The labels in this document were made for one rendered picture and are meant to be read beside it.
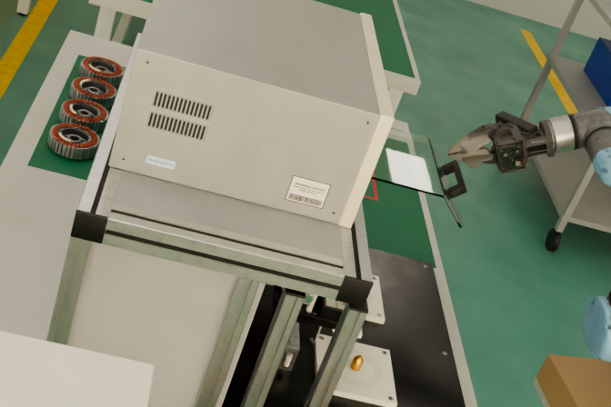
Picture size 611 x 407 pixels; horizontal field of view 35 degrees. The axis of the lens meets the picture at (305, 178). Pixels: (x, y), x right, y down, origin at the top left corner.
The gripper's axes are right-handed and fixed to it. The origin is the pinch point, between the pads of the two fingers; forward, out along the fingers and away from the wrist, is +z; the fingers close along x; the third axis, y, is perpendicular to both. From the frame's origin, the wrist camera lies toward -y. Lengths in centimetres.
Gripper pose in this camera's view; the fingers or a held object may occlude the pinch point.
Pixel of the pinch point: (453, 151)
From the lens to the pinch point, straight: 210.7
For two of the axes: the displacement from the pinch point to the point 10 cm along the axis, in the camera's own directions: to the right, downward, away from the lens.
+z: -9.8, 2.0, 0.8
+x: 2.1, 8.4, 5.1
